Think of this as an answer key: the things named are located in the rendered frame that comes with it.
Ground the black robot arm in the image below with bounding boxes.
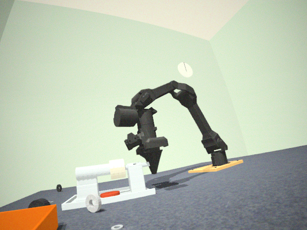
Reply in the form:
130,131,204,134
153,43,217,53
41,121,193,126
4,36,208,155
113,80,230,167

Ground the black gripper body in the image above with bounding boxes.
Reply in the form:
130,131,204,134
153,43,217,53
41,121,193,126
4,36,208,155
136,124,169,155

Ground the small black ring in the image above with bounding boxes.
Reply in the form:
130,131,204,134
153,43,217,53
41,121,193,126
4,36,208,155
56,184,62,192

